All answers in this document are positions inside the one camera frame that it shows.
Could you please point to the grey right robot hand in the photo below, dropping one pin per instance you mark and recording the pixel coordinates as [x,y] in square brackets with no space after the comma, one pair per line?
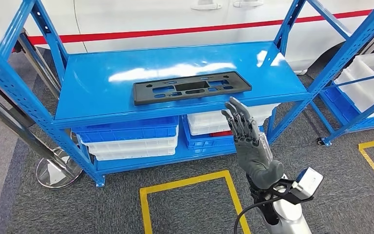
[254,158]

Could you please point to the black plastic panel part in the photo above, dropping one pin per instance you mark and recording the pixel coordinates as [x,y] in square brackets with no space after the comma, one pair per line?
[142,93]

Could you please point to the red part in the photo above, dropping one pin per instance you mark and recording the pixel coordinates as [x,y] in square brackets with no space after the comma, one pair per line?
[221,133]

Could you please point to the blue wheeled shelf cart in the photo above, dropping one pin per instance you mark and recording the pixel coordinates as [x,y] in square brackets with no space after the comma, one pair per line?
[361,117]

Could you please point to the blue metal shelf rack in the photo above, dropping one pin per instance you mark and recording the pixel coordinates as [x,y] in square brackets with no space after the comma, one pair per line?
[142,64]

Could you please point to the red barrier belt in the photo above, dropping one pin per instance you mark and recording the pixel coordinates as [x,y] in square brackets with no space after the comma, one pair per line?
[174,31]

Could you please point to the white car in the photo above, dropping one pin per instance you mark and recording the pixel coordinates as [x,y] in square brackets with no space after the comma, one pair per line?
[142,16]

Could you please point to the stanchion with chrome base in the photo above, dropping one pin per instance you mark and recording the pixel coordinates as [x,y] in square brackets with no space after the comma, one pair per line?
[58,174]

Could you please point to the black-topped stanchion post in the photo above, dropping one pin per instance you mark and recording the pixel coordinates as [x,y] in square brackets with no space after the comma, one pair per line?
[40,66]

